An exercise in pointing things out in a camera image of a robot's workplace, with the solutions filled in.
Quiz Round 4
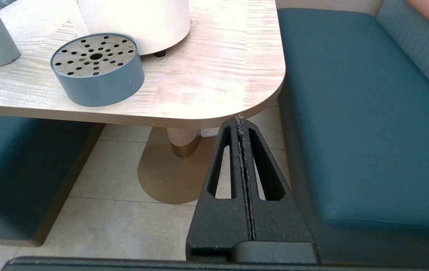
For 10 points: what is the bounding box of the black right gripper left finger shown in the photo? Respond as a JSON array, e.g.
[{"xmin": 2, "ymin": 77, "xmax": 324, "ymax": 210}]
[{"xmin": 186, "ymin": 117, "xmax": 255, "ymax": 263}]

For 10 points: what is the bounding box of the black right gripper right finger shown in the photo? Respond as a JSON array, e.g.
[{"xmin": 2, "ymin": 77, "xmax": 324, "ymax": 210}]
[{"xmin": 241, "ymin": 120, "xmax": 317, "ymax": 246}]

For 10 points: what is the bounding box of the teal booth sofa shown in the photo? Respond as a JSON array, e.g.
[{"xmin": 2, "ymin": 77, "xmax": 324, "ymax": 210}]
[
  {"xmin": 276, "ymin": 0, "xmax": 429, "ymax": 266},
  {"xmin": 0, "ymin": 113, "xmax": 105, "ymax": 247}
]

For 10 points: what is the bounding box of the large blue perforated drip tray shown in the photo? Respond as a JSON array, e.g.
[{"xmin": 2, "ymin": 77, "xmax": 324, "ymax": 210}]
[{"xmin": 50, "ymin": 33, "xmax": 145, "ymax": 107}]

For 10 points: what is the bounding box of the clear water dispenser white base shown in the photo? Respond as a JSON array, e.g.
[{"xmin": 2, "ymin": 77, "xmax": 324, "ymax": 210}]
[{"xmin": 76, "ymin": 0, "xmax": 191, "ymax": 58}]

